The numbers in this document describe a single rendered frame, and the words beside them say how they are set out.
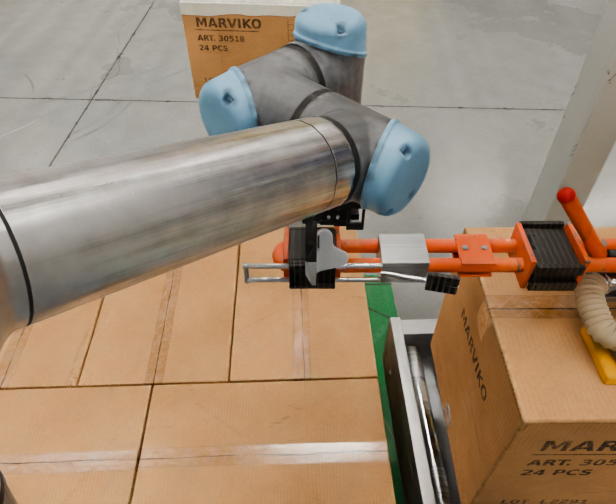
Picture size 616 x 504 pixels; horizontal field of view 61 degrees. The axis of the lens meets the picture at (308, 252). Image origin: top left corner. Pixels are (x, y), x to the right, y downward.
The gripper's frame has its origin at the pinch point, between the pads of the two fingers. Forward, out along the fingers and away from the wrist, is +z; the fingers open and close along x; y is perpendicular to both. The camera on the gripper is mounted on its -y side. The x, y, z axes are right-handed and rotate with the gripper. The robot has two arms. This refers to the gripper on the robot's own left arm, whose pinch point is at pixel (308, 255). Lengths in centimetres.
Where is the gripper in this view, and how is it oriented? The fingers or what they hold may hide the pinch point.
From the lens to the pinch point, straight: 78.3
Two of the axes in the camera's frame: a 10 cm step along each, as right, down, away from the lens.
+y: 10.0, 0.0, 0.0
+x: 0.0, -7.2, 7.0
